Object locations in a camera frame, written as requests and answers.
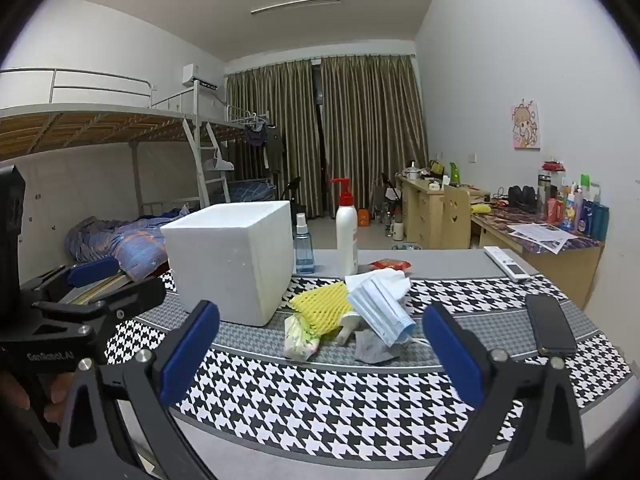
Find blue bed mattress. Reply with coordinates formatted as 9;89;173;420
220;180;277;202

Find black headphones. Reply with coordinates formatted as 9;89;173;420
507;186;538;208

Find dark hanging clothes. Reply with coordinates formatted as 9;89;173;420
243;122;283;171

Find row of toiletry bottles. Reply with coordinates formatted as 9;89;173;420
537;160;611;241

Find wooden desk with drawers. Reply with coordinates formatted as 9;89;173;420
396;174;473;249

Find grey cloth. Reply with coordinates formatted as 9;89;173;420
355;331;401;365

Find black smartphone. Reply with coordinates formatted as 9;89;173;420
525;294;578;358

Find yellow foam net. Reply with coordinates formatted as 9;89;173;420
290;281;351;336

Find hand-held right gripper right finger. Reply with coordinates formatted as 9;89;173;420
422;302;596;480

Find houndstooth table mat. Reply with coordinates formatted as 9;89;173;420
105;260;633;468

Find white plastic bin with bag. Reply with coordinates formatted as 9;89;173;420
160;201;295;328

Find white bunk bed ladder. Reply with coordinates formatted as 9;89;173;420
182;115;232;209

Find small clear spray bottle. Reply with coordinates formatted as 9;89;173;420
294;213;316;275

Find person's left hand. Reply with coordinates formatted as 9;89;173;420
0;371;76;428

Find blue plaid blanket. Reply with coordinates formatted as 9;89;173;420
65;207;201;281

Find pink wall poster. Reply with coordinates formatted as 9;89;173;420
511;101;542;150

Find green tissue pack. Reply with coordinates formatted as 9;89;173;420
283;312;321;361

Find white air conditioner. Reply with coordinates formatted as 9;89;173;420
181;63;221;92

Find wooden chair with face cutout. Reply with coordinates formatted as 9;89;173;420
442;185;472;250

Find white metal bunk bed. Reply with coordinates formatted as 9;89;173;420
0;67;281;266

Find wooden desk with patterned cover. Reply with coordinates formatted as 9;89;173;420
470;202;606;311

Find white lotion pump bottle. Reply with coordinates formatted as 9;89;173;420
331;178;359;277

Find ceiling light tube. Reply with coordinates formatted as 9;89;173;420
251;0;342;15

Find printed paper sheets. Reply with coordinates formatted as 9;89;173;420
507;223;578;253

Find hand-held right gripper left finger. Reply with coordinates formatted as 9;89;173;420
57;300;221;480

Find brown striped curtain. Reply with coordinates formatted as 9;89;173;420
226;58;321;218
320;55;430;213

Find white remote control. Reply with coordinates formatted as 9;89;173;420
483;246;530;282

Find blue face mask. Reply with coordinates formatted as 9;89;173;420
346;275;417;348

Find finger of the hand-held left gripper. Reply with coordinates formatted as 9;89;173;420
20;258;121;307
0;279;167;375

